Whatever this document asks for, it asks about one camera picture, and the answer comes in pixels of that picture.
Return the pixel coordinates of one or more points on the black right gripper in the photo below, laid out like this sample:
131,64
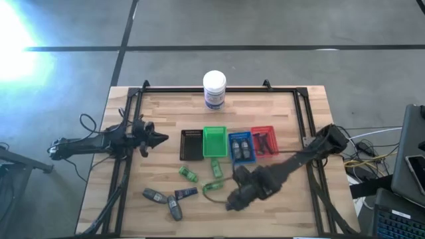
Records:
264,184

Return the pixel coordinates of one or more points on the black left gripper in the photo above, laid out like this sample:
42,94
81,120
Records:
139,137

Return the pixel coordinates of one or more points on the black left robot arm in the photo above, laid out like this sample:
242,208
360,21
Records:
86,142

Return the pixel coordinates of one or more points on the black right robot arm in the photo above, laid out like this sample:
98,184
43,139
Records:
299,159

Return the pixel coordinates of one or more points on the dark blue travel tube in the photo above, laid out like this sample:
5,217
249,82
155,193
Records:
186,193

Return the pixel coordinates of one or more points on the blue plastic basket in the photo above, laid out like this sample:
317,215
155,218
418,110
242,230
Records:
242,161

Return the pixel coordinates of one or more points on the black plastic basket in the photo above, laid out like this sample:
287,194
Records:
191,146

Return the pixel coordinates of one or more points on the green plastic basket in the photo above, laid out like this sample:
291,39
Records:
215,142

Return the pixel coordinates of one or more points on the red plastic basket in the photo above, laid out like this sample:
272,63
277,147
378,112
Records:
274,139

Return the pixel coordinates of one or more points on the white wipes canister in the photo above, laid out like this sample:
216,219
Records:
214,89

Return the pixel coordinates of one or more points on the black power adapter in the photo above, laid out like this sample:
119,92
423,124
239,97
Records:
365,148

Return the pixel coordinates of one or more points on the grey metal stand leg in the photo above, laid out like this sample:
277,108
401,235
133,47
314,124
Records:
23,161

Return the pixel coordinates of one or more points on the black backlit keyboard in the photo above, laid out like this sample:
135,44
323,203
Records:
398,225

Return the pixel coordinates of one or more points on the grey laptop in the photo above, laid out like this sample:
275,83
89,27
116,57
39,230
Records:
406,139

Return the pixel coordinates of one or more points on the black smartphone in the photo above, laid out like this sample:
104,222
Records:
417,172

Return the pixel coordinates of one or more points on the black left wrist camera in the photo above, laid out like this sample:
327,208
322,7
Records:
147,127

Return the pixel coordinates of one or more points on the black aluminium rig frame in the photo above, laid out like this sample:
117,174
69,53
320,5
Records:
172,90

